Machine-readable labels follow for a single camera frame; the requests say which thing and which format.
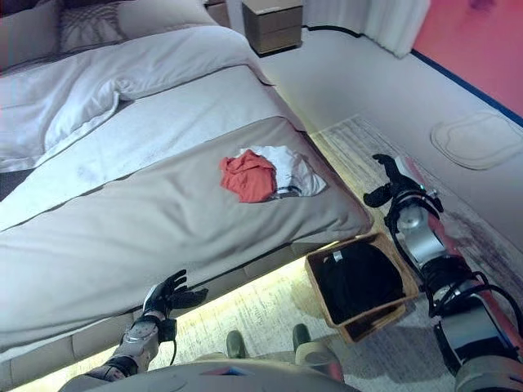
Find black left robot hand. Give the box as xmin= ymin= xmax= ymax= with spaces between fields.
xmin=142 ymin=269 xmax=209 ymax=322

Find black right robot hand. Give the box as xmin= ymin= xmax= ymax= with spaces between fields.
xmin=363 ymin=154 xmax=424 ymax=209

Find white garment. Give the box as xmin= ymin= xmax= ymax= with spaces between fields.
xmin=239 ymin=145 xmax=328 ymax=201

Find black garment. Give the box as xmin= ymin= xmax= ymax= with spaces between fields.
xmin=329 ymin=243 xmax=405 ymax=326

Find red garment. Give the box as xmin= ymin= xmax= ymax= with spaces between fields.
xmin=219 ymin=149 xmax=277 ymax=204

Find bed with beige cover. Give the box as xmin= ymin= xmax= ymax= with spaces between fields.
xmin=0 ymin=116 xmax=373 ymax=352

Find woven wicker laundry basket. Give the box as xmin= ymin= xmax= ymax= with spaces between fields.
xmin=304 ymin=232 xmax=420 ymax=344

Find white bed sheet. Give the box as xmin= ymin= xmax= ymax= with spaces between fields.
xmin=0 ymin=75 xmax=306 ymax=232

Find oval white floor mat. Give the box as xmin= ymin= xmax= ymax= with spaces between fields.
xmin=431 ymin=112 xmax=523 ymax=171

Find grey robot torso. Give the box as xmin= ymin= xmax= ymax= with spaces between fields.
xmin=60 ymin=354 xmax=356 ymax=392

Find silver right robot leg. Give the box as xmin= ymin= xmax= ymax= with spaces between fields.
xmin=292 ymin=323 xmax=346 ymax=383

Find white curtain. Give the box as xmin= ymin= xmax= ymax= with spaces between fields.
xmin=302 ymin=0 xmax=432 ymax=58

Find brown wooden nightstand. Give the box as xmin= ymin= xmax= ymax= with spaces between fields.
xmin=241 ymin=0 xmax=304 ymax=56

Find white duvet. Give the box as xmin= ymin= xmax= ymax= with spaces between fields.
xmin=0 ymin=26 xmax=266 ymax=172

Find beige pillow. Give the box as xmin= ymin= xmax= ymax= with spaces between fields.
xmin=116 ymin=0 xmax=230 ymax=42

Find patterned grey cushion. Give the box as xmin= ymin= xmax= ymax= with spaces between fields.
xmin=56 ymin=4 xmax=124 ymax=53

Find white pillow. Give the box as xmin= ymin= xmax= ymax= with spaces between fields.
xmin=0 ymin=11 xmax=59 ymax=71

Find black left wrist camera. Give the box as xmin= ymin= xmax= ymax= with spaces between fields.
xmin=157 ymin=318 xmax=177 ymax=343

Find beige upholstered bed frame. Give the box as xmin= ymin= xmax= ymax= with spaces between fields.
xmin=0 ymin=240 xmax=328 ymax=389

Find black floor cable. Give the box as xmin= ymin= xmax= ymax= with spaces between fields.
xmin=301 ymin=23 xmax=371 ymax=38

